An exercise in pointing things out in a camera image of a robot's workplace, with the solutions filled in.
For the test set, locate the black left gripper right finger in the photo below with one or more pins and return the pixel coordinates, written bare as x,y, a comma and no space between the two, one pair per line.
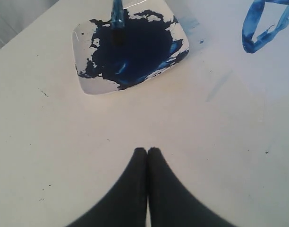
170,203

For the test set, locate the black paintbrush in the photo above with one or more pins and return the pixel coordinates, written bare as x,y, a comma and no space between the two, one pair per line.
117,23

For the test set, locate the white square paint dish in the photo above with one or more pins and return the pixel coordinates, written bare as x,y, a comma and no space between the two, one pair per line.
154,42

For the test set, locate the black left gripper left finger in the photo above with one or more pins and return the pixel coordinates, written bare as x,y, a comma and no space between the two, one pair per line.
125,204

